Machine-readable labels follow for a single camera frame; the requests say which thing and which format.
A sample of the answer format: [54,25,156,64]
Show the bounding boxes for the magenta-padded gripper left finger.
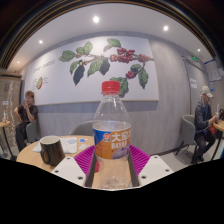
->
[51,144,98,188]

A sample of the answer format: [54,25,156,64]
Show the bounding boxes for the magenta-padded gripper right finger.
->
[127,144,175,188]

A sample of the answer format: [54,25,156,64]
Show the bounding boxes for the clear red-capped drink bottle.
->
[92,80,132,190]

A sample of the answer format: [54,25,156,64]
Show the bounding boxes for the dark mug with white inside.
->
[39,135,66,167]

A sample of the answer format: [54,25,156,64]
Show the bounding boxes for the white printed paper sheet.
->
[32,136,79,155]

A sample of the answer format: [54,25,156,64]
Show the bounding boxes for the person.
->
[193,85,222,165]
[13,90,39,153]

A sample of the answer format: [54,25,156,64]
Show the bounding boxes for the small round wooden table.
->
[0,121,18,161]

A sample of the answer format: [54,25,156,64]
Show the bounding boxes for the round ceiling spotlights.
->
[16,14,203,66]

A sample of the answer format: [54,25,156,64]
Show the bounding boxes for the white wall notice sheet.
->
[188,77,199,90]

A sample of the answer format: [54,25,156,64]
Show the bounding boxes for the coffee branch wall mural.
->
[23,34,161,106]

